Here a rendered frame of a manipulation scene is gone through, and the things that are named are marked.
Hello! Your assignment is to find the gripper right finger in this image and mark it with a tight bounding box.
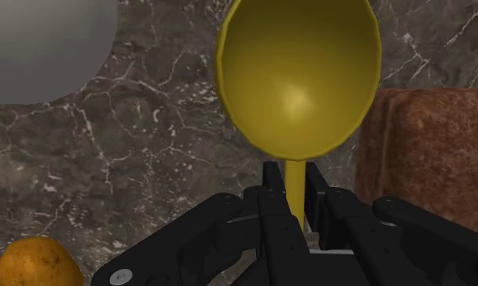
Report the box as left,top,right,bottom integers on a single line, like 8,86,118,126
304,161,478,286

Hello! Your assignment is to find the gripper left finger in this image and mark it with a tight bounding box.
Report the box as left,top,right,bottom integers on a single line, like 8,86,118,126
90,160,311,286

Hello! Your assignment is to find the yellow spoon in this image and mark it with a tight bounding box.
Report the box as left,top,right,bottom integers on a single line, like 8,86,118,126
214,0,383,232

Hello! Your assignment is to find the brown bread loaf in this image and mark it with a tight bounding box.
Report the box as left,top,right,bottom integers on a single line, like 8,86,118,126
354,87,478,241

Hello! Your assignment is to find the yellow-brown potato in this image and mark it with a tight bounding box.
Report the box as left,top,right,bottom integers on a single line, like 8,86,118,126
0,236,85,286

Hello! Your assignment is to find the grey round plate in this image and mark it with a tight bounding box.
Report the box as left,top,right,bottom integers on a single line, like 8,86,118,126
0,0,119,106

